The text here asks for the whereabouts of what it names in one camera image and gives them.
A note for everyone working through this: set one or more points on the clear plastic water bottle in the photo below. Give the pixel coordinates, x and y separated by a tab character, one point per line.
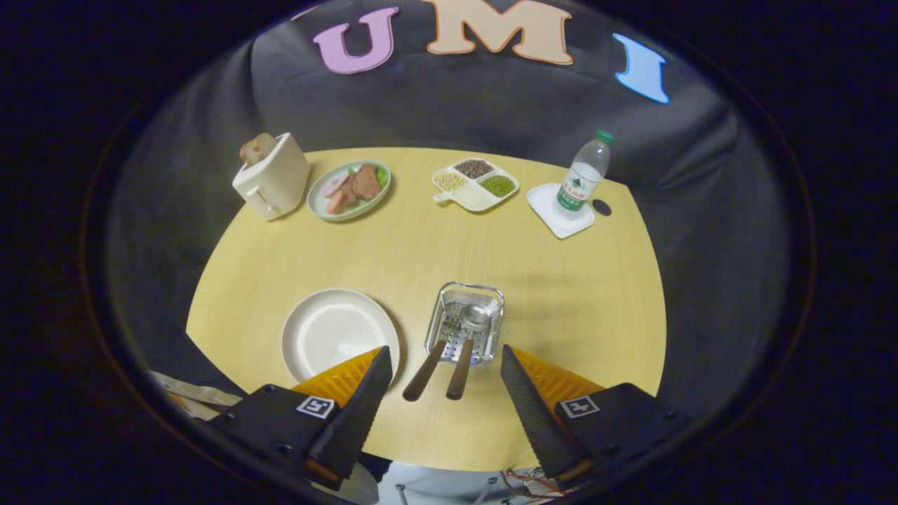
582	179

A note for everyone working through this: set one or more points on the cream toaster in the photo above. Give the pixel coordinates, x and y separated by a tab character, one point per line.
280	179

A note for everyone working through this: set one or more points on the pink sausage slices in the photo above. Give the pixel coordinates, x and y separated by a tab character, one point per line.
335	195

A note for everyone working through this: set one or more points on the toast slice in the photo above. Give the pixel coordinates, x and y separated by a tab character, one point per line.
257	149

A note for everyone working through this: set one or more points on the green lettuce leaf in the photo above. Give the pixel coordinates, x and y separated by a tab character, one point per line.
382	177

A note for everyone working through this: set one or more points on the brown meat pieces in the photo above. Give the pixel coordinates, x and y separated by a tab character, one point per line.
366	182

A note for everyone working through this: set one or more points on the small black round cap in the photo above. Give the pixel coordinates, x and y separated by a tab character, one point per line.
602	207

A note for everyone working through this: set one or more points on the pale green food plate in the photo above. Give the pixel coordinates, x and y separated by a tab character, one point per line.
319	207

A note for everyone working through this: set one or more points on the white divided dish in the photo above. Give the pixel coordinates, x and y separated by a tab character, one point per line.
477	200

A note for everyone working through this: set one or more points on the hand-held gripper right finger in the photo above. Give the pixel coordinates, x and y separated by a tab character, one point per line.
617	421

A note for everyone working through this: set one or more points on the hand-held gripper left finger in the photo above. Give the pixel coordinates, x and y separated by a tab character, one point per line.
280	421

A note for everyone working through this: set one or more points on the dark red beans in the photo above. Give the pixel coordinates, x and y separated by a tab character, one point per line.
474	168

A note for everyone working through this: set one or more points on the white square coaster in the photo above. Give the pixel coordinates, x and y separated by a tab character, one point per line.
544	203

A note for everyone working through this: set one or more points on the large white plate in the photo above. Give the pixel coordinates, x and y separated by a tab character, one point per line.
330	330

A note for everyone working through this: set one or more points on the yellow soybeans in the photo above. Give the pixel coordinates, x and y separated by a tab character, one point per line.
450	181

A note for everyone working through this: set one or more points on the green mung beans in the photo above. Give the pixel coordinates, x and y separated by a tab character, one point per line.
497	186

